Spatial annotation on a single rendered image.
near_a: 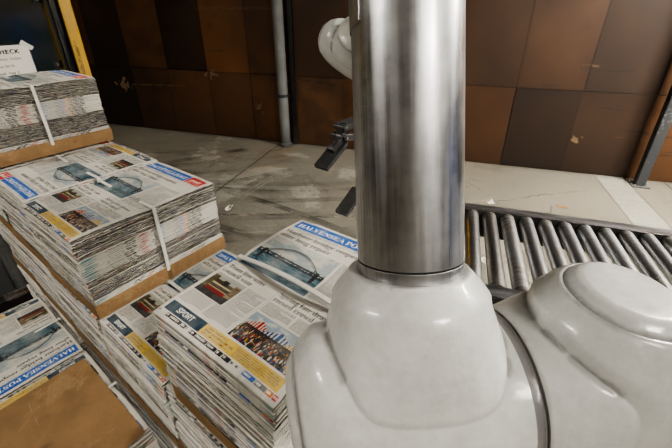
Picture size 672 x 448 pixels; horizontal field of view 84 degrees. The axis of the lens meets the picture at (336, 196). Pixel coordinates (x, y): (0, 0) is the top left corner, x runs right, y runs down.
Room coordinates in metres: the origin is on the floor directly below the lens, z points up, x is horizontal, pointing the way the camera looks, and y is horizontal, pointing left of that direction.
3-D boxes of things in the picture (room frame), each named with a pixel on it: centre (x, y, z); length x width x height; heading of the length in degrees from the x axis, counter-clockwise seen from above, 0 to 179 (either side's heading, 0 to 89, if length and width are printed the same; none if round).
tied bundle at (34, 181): (1.07, 0.81, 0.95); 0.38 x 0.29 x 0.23; 144
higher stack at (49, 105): (1.25, 1.05, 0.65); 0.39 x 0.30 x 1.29; 143
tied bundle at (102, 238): (0.89, 0.57, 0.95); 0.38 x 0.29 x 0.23; 144
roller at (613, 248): (0.92, -0.90, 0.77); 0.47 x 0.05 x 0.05; 163
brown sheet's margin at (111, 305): (0.89, 0.57, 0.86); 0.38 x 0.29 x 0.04; 144
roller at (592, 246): (0.93, -0.84, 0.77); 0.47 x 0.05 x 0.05; 163
